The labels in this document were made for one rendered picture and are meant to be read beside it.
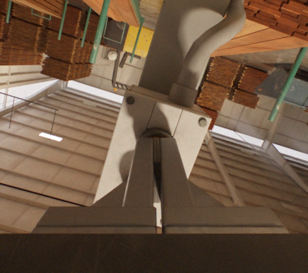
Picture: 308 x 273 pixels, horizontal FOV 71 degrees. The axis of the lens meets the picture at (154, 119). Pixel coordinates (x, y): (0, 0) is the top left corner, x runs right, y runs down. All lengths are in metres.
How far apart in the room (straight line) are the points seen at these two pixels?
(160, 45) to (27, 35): 10.21
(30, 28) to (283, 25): 9.56
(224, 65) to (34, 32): 7.70
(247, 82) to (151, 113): 9.81
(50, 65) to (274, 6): 9.15
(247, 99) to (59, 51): 7.99
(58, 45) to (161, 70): 9.71
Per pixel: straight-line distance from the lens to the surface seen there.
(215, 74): 9.45
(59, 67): 9.88
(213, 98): 9.58
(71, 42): 9.74
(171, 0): 0.23
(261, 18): 1.73
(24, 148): 13.58
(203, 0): 0.23
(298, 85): 6.97
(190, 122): 0.18
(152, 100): 0.17
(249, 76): 9.99
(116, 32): 6.67
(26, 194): 10.72
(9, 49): 11.53
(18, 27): 10.64
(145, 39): 6.68
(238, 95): 9.89
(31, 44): 10.34
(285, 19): 1.81
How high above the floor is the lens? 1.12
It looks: 14 degrees up
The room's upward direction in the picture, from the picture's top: 162 degrees counter-clockwise
